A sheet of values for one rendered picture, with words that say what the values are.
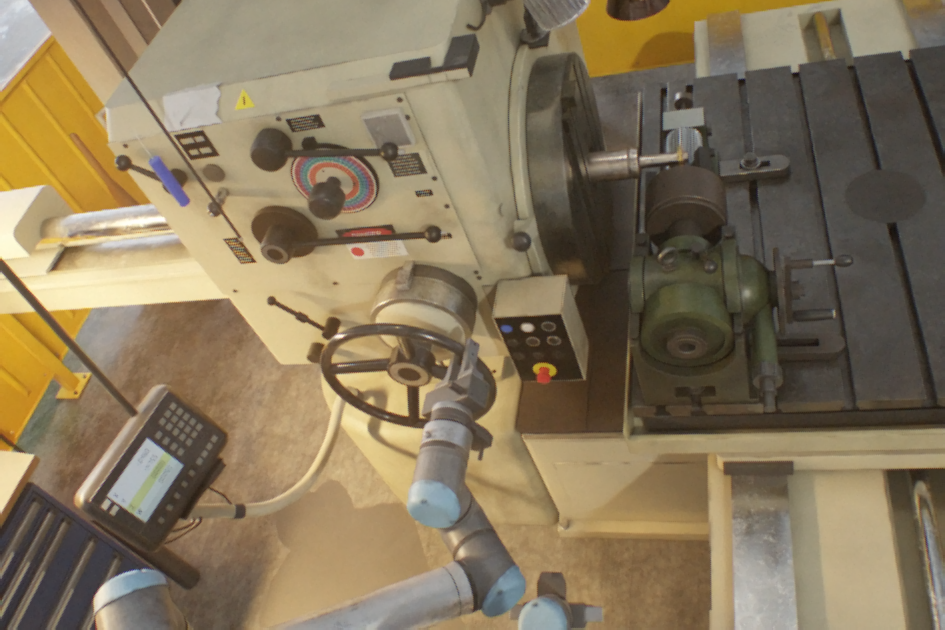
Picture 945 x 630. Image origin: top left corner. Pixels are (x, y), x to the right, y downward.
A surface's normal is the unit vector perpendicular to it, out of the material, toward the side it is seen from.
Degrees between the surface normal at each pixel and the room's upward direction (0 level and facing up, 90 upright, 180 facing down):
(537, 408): 0
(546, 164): 47
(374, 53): 0
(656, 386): 90
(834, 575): 0
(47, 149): 90
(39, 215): 90
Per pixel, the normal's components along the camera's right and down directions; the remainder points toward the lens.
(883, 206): -0.30, -0.66
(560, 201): -0.29, 0.34
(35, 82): 0.94, -0.08
